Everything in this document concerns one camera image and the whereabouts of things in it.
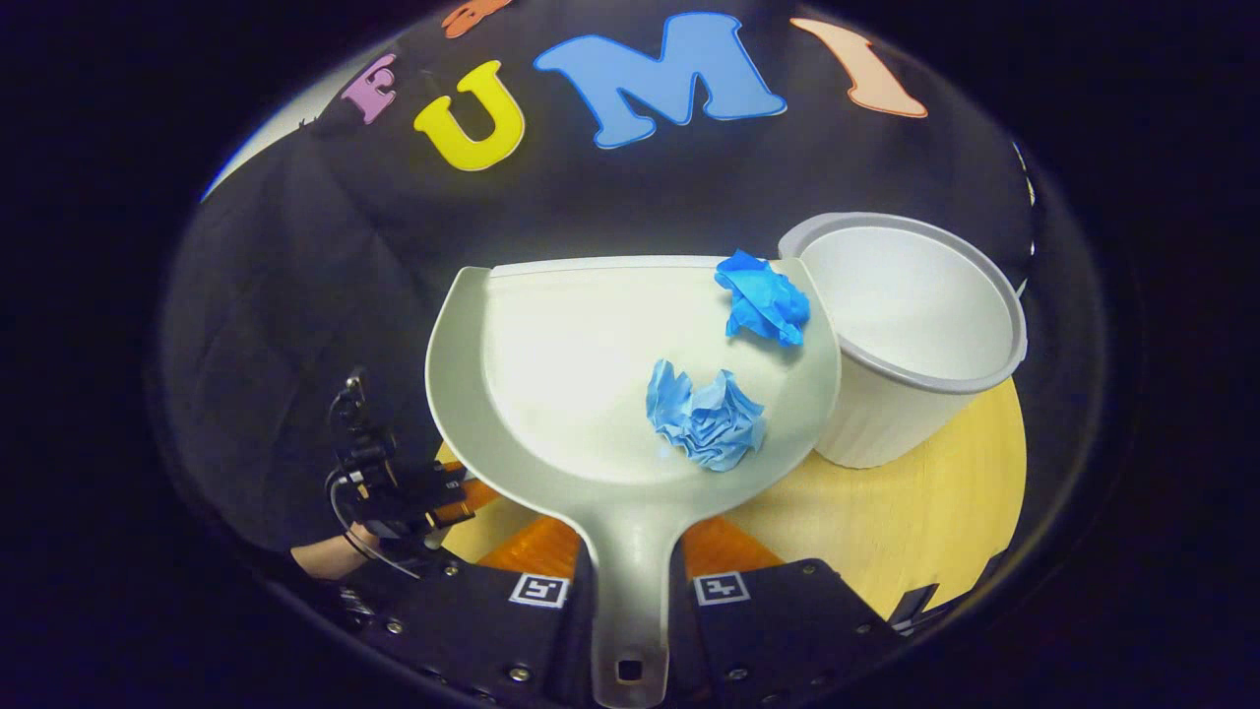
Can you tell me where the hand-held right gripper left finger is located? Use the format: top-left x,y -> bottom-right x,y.
349,514 -> 597,708

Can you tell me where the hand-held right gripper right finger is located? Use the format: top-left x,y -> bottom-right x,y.
669,514 -> 902,708

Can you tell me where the grey dustpan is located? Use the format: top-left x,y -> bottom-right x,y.
425,254 -> 844,709

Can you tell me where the light blue paper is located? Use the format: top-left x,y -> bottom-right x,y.
646,358 -> 768,472

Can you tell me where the dark blue paper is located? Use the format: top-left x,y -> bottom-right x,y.
715,249 -> 812,348

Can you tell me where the white ribbed garbage bin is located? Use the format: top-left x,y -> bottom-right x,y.
778,212 -> 1029,470

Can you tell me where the wooden desktop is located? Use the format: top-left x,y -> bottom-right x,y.
438,379 -> 1028,623

